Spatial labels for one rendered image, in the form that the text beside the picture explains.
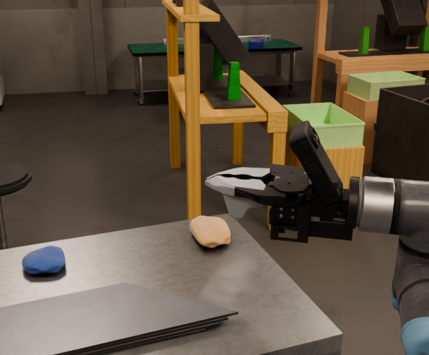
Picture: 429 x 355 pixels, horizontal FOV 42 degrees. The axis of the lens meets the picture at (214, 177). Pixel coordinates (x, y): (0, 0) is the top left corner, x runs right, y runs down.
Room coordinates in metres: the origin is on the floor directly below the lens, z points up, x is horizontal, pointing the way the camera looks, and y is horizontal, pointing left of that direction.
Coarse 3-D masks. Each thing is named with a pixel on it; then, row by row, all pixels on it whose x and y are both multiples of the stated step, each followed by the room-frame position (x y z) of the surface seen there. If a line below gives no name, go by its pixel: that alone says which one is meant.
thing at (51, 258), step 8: (40, 248) 1.23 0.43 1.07; (48, 248) 1.22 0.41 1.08; (56, 248) 1.23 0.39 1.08; (24, 256) 1.19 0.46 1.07; (32, 256) 1.18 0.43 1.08; (40, 256) 1.18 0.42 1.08; (48, 256) 1.18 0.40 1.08; (56, 256) 1.18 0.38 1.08; (64, 256) 1.20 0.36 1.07; (24, 264) 1.15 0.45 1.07; (32, 264) 1.14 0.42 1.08; (40, 264) 1.15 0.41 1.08; (48, 264) 1.15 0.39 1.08; (56, 264) 1.15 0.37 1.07; (32, 272) 1.13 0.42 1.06; (40, 272) 1.13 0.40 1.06; (48, 272) 1.13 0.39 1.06; (56, 272) 1.14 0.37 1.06
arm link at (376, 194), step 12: (360, 180) 0.70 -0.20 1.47; (372, 180) 0.69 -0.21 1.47; (384, 180) 0.69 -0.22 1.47; (360, 192) 0.68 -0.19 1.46; (372, 192) 0.67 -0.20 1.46; (384, 192) 0.67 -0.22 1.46; (360, 204) 0.67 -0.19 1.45; (372, 204) 0.66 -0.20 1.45; (384, 204) 0.66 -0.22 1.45; (360, 216) 0.67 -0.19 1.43; (372, 216) 0.66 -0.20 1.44; (384, 216) 0.65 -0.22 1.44; (360, 228) 0.67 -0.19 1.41; (372, 228) 0.66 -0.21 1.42; (384, 228) 0.66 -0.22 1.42
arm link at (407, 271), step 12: (408, 252) 0.65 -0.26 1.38; (420, 252) 0.64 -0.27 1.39; (396, 264) 0.68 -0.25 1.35; (408, 264) 0.65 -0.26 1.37; (420, 264) 0.64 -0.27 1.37; (396, 276) 0.66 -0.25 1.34; (408, 276) 0.63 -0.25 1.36; (420, 276) 0.61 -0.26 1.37; (396, 288) 0.65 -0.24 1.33; (396, 300) 0.66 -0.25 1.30
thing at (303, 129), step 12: (300, 132) 0.68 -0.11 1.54; (312, 132) 0.69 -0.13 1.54; (300, 144) 0.67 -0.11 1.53; (312, 144) 0.67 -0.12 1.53; (300, 156) 0.68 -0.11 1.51; (312, 156) 0.67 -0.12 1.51; (324, 156) 0.70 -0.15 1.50; (312, 168) 0.68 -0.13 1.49; (324, 168) 0.67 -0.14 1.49; (312, 180) 0.68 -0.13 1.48; (324, 180) 0.67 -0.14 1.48; (336, 180) 0.69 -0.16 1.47; (324, 192) 0.68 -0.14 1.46; (336, 192) 0.67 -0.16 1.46; (324, 204) 0.68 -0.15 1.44
